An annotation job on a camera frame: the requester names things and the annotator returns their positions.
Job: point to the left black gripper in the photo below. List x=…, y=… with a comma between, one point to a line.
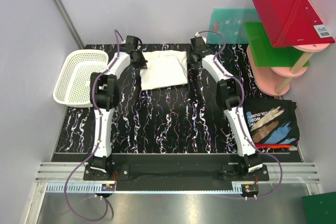
x=138, y=57

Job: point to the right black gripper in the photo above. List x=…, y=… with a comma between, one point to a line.
x=193, y=57

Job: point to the white daisy print t-shirt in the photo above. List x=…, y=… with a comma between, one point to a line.
x=164, y=69

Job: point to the black printed t-shirt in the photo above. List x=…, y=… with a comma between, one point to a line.
x=272, y=121

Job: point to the red t-shirt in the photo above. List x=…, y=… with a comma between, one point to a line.
x=273, y=146

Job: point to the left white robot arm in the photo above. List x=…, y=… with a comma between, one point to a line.
x=105, y=96

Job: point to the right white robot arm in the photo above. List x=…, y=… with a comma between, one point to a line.
x=230, y=98

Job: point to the teal cutting board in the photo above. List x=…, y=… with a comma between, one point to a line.
x=229, y=22

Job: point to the green plastic sheet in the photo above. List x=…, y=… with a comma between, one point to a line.
x=264, y=54

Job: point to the black marbled table mat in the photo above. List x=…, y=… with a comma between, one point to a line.
x=179, y=119

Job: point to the white perforated plastic basket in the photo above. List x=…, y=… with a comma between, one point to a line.
x=73, y=84

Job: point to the pink wooden tiered shelf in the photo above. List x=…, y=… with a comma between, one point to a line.
x=275, y=81

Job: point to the red plastic sheet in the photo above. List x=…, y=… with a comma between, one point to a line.
x=292, y=23

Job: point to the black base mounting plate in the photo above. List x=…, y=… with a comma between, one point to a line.
x=217, y=166

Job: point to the dark green board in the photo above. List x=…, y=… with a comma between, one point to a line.
x=320, y=208

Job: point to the aluminium rail frame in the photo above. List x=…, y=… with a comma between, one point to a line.
x=174, y=178

